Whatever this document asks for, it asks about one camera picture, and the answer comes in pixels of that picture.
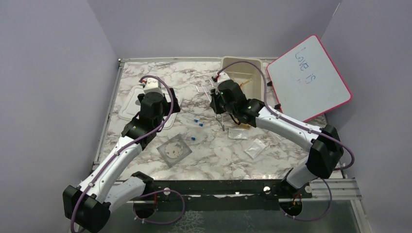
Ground metal crucible tongs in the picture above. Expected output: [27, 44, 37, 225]
[195, 81, 225, 132]

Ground small clear zip bag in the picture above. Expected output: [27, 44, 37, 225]
[228, 128, 249, 140]

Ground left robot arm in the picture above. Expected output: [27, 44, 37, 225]
[63, 88, 180, 233]

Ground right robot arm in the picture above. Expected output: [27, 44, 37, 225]
[210, 80, 343, 198]

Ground beige plastic storage bin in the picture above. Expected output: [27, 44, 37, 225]
[221, 56, 264, 100]

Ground white bin lid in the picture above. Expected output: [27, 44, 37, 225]
[119, 85, 183, 130]

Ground pink framed whiteboard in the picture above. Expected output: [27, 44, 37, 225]
[266, 35, 352, 122]

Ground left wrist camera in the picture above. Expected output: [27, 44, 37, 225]
[140, 78, 164, 96]

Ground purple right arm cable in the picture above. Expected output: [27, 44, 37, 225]
[216, 61, 355, 171]

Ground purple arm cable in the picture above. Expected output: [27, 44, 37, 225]
[70, 75, 175, 233]
[216, 61, 355, 171]

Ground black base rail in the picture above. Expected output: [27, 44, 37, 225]
[132, 179, 312, 214]

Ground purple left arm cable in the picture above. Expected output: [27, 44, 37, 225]
[70, 75, 175, 233]

